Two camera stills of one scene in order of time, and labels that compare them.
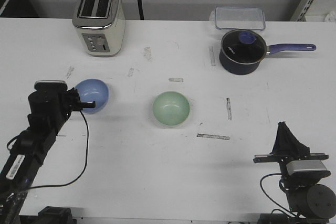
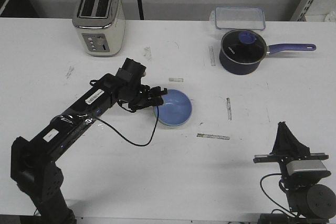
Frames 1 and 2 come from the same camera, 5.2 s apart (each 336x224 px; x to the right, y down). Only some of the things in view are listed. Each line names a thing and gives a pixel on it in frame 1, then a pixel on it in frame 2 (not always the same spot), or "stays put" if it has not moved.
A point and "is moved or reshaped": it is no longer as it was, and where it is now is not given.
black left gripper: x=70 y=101 to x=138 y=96
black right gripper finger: x=280 y=146 stays put
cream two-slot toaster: x=99 y=18 stays put
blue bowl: x=92 y=89 is moved or reshaped
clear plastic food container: x=233 y=18 stays put
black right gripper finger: x=295 y=147 stays put
